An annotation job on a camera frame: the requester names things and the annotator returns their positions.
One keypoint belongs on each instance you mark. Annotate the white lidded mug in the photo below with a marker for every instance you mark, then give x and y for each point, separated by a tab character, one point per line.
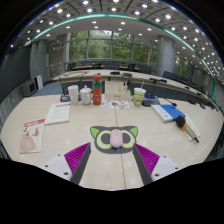
86	96

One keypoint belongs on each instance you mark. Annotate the green white paper cup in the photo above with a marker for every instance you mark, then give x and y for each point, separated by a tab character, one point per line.
139	97

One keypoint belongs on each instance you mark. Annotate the red bottle with green band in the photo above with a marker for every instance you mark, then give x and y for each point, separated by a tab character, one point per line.
97	91

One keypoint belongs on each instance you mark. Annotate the beige cardboard box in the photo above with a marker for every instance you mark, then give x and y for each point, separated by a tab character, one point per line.
117	91

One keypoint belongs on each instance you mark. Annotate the black gooseneck desk microphone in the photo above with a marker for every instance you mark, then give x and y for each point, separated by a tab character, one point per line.
150	101
64	98

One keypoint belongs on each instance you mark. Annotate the black yellow handheld microphone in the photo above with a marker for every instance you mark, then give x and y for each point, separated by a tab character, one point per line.
181	121

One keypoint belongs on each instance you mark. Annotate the colourful sticker sheet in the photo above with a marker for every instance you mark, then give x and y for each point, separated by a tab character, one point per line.
115	104

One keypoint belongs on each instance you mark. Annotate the pink computer mouse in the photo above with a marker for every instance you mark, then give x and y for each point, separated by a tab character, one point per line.
116	138

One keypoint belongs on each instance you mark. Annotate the ceiling lights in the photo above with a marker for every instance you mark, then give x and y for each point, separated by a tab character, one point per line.
59	10

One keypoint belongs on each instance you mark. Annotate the blue white book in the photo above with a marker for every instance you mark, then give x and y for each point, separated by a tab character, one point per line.
168	112

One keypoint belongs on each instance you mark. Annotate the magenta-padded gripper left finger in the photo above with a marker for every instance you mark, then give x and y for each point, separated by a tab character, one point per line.
60	165

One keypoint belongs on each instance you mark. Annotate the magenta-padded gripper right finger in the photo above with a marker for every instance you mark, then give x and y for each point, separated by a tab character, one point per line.
163	166

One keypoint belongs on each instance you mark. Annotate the white board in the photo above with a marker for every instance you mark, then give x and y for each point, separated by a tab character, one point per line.
39	82

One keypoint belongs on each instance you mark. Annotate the red white fan print booklet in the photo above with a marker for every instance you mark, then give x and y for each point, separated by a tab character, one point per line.
32	135

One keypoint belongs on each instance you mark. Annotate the dark office chairs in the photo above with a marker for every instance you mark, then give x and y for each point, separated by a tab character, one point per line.
145	68

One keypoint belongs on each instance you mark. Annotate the cat face mouse pad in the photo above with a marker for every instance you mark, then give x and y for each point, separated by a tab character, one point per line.
100	141

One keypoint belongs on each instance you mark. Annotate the white paper document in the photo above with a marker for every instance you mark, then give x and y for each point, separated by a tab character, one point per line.
58	113

